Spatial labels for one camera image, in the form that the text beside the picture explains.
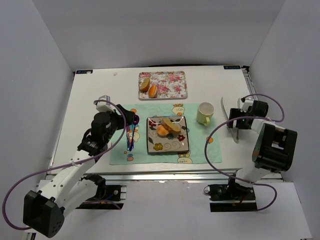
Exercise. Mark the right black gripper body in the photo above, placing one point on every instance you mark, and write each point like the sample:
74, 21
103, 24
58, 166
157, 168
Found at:
233, 118

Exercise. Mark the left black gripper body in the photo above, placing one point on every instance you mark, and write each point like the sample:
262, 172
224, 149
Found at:
128, 116

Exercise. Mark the round orange bun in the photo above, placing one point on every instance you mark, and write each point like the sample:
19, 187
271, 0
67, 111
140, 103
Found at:
162, 131

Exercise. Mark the brown bread slice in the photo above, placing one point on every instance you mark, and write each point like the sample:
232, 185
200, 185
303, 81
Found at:
170, 125

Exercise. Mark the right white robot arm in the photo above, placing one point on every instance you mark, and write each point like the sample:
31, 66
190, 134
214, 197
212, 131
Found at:
272, 153

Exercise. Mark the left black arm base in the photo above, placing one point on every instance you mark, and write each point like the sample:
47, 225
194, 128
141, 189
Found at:
110, 193

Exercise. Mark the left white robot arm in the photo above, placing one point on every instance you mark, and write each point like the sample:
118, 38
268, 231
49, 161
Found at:
45, 210

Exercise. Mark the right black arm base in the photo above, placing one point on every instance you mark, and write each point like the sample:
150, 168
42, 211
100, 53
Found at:
229, 192

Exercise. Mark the half brown bread roll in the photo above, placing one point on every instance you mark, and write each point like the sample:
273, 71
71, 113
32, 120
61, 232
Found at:
144, 87

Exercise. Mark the iridescent purple spoon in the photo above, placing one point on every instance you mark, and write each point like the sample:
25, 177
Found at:
136, 120

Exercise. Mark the orange sandwich bun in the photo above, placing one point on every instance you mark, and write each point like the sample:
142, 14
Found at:
153, 91

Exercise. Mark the floral rectangular tray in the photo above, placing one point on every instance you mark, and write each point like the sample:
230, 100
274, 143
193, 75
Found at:
170, 85

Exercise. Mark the square floral ceramic plate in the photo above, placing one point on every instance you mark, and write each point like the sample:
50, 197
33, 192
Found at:
173, 142

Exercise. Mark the right blue table label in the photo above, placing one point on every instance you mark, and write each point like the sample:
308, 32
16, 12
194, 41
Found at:
231, 67

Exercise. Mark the blue table label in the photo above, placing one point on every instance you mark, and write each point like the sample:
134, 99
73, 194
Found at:
87, 71
231, 67

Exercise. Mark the pale yellow mug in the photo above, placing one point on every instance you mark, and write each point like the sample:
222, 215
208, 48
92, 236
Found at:
204, 114

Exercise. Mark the left blue table label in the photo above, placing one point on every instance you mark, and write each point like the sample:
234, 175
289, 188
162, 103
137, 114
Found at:
87, 71

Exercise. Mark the light green cartoon placemat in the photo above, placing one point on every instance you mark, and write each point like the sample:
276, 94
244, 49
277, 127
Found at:
200, 142

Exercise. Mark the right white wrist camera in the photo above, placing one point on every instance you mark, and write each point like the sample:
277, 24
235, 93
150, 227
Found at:
246, 104

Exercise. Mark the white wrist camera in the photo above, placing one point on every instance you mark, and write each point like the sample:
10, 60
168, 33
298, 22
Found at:
246, 104
102, 105

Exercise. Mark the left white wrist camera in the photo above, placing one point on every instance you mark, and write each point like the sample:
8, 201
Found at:
102, 105

